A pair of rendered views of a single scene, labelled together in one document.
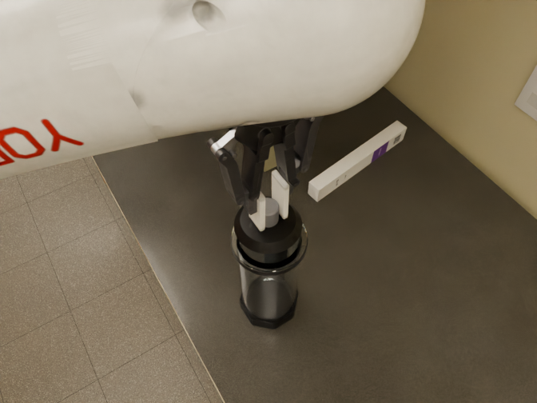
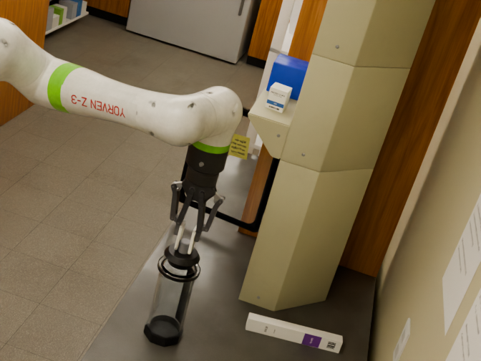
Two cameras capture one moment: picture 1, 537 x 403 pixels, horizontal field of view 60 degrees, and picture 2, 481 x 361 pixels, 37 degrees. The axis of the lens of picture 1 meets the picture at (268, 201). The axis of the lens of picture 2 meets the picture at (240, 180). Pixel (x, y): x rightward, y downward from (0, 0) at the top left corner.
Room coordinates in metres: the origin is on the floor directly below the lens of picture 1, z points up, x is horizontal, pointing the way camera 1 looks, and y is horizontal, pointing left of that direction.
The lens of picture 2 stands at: (-0.79, -1.01, 2.20)
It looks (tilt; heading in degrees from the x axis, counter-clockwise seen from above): 27 degrees down; 38
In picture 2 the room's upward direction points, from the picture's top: 15 degrees clockwise
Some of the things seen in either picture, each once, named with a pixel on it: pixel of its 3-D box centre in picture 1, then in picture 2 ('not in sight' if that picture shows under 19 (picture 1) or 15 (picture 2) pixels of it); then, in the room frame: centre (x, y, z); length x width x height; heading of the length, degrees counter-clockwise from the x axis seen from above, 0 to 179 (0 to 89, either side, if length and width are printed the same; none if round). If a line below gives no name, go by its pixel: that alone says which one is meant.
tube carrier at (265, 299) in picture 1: (268, 271); (171, 299); (0.33, 0.00, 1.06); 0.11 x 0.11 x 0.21
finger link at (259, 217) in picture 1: (256, 207); (180, 235); (0.33, 0.01, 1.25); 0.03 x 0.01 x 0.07; 32
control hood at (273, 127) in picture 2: not in sight; (275, 117); (0.74, 0.14, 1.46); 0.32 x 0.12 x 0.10; 32
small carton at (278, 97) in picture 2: not in sight; (278, 97); (0.69, 0.11, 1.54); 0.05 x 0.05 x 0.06; 27
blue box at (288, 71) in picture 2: not in sight; (289, 76); (0.82, 0.19, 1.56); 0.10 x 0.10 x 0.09; 32
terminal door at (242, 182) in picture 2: not in sight; (230, 164); (0.83, 0.33, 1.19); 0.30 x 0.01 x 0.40; 115
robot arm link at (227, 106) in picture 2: not in sight; (214, 117); (0.33, 0.00, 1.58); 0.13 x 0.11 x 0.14; 8
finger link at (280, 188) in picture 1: (280, 195); (192, 239); (0.35, -0.01, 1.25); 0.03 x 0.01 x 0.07; 32
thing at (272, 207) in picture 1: (268, 219); (182, 251); (0.34, 0.00, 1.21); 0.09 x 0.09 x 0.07
